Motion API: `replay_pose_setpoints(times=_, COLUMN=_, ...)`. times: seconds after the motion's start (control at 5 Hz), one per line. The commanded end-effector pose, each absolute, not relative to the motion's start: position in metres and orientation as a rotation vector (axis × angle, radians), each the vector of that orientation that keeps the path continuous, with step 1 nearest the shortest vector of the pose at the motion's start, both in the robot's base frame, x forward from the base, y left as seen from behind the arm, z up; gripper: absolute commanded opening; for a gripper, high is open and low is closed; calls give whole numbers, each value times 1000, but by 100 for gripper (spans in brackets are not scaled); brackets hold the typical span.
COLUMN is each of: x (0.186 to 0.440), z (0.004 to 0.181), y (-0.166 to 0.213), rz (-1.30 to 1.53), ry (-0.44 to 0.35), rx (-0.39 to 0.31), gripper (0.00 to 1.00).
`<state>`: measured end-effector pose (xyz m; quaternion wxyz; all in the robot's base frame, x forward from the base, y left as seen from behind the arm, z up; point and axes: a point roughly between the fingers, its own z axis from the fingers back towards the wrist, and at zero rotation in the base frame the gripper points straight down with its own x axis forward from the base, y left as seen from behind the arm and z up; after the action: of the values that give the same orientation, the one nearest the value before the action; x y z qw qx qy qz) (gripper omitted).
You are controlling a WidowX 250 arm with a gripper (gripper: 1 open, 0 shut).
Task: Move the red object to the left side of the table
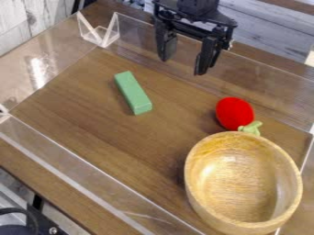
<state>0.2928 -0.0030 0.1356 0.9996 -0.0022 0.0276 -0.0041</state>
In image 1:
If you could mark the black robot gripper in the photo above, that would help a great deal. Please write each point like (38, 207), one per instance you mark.
(198, 19)

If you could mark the red plush strawberry toy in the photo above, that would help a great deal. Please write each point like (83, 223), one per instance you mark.
(236, 115)

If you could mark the green rectangular block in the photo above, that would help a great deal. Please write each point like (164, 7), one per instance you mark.
(138, 100)

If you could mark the wooden bowl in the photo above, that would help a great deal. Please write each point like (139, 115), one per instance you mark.
(244, 183)

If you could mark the clear acrylic corner bracket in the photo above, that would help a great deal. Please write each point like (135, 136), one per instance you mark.
(99, 35)

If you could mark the clear acrylic tray wall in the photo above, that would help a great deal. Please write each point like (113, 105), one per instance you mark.
(111, 166)

